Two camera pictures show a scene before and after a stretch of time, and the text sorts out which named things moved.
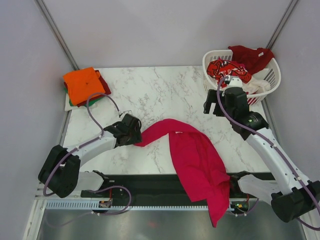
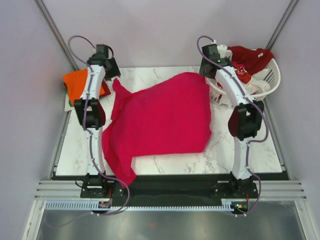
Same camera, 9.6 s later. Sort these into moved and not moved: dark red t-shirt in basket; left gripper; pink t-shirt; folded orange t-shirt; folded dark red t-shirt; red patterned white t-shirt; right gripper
Moved: pink t-shirt; left gripper; right gripper
Not moved: red patterned white t-shirt; folded dark red t-shirt; dark red t-shirt in basket; folded orange t-shirt
